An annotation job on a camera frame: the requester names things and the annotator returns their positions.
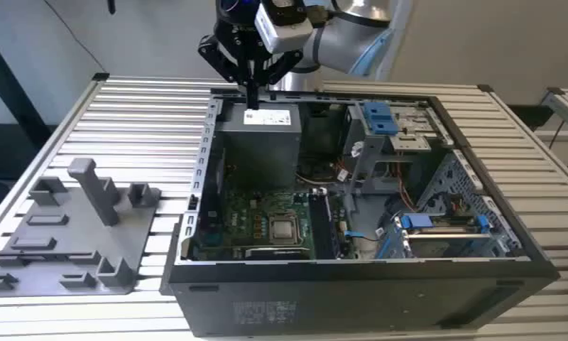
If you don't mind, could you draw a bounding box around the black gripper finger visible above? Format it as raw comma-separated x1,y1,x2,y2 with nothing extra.
253,50,305,109
197,33,253,109

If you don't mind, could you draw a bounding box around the black RAM slot bank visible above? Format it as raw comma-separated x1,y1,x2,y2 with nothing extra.
308,188,345,259

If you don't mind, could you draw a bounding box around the blue disk carrier with latches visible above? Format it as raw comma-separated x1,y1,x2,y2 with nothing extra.
361,101,398,136

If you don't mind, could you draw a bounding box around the grey power supply unit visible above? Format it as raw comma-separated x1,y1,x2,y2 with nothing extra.
214,102,308,190

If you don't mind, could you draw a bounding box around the grey metal drive cage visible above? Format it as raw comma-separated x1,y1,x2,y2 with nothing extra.
342,101,456,195

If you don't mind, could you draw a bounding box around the green motherboard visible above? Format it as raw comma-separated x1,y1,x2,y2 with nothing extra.
187,166,361,262

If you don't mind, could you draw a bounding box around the silver CPU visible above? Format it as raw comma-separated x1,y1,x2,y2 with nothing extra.
269,220,298,239

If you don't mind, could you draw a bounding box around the CPU socket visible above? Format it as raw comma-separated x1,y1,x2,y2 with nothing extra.
262,212,305,246

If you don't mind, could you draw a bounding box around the black box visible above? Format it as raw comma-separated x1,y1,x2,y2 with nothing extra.
505,104,554,132

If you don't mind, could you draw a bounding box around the grey plastic parts rack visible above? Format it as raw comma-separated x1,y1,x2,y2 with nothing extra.
0,158,165,298

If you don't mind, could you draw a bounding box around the perforated metal disk bay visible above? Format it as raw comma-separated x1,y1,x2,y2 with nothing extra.
376,211,521,260

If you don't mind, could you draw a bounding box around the black open PC case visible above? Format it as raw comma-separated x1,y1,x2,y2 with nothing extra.
158,87,562,338

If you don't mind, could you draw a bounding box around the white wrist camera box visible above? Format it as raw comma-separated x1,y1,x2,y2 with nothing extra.
253,0,313,55

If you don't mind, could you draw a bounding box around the power supply wire bundle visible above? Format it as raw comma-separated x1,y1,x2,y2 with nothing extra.
296,159,350,185

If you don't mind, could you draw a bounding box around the red wire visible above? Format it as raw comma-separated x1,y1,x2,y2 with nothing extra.
390,161,416,211

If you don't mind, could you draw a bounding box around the black furniture frame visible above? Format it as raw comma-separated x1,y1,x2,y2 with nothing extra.
0,23,57,228

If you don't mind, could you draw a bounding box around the blue disk carrier handle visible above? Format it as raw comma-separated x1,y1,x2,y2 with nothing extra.
400,214,432,232

